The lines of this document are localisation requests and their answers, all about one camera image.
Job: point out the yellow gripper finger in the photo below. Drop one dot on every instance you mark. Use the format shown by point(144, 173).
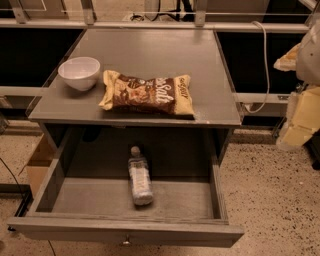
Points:
point(288, 61)
point(302, 119)

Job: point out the clear plastic water bottle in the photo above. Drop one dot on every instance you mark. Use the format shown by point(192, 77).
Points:
point(139, 177)

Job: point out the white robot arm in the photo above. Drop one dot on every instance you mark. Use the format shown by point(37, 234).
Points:
point(308, 57)

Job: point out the open grey top drawer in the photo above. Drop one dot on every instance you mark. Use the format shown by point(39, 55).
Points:
point(86, 193)

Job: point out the metal drawer knob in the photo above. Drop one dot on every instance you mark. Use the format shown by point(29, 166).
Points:
point(126, 242)

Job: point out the brown yellow snack bag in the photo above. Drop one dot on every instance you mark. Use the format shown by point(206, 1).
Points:
point(157, 95)

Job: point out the white bowl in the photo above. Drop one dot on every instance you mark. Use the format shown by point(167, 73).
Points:
point(80, 73)

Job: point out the cardboard box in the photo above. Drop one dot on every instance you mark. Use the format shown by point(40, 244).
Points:
point(38, 164)

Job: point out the metal rail frame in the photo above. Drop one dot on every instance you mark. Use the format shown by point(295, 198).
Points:
point(274, 16)

